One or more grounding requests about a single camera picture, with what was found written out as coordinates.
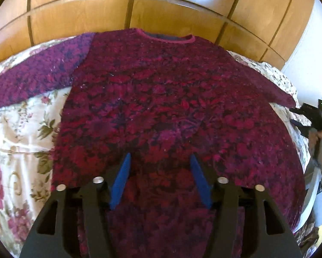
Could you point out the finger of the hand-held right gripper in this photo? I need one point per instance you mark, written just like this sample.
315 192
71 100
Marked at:
295 110
300 127

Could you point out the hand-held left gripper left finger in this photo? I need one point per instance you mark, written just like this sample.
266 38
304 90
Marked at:
121 182

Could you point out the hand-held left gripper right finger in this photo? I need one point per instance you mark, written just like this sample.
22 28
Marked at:
201 182

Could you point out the red floral knit sweater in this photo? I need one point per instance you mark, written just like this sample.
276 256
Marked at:
161 104

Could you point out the floral bedspread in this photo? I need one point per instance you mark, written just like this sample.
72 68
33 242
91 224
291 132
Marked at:
18 150

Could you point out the white furniture frame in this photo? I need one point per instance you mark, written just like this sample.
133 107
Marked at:
312 190

